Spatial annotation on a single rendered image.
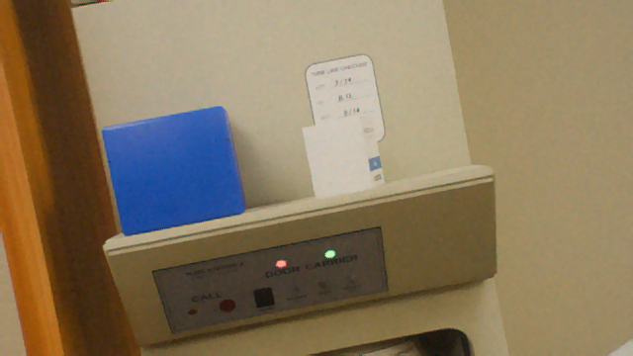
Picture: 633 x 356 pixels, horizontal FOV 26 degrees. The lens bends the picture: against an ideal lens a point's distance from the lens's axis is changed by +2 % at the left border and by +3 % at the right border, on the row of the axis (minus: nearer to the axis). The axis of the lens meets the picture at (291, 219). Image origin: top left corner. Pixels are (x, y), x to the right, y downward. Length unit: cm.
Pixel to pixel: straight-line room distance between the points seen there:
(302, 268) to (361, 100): 17
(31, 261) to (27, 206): 5
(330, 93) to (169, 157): 18
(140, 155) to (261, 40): 18
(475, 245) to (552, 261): 52
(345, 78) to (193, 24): 14
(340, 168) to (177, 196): 14
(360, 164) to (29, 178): 27
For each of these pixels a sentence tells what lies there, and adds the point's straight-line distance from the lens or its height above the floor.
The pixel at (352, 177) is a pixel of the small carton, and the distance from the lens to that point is 109.
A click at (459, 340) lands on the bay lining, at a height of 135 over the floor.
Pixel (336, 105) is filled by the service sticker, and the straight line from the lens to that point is 118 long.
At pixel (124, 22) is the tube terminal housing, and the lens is 119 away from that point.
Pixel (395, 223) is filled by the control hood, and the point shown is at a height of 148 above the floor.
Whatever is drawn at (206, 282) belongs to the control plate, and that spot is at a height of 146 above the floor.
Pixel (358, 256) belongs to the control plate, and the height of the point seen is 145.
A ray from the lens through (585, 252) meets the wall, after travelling 166.
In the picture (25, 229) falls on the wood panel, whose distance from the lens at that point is 111.
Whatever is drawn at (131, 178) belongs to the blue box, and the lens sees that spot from 107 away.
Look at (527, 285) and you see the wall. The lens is 165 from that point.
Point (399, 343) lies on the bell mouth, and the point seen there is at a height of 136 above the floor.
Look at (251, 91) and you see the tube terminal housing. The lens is 118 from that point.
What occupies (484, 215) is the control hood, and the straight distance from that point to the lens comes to 111.
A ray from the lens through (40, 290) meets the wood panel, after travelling 111.
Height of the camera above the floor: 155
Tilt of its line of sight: 3 degrees down
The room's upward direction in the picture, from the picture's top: 11 degrees counter-clockwise
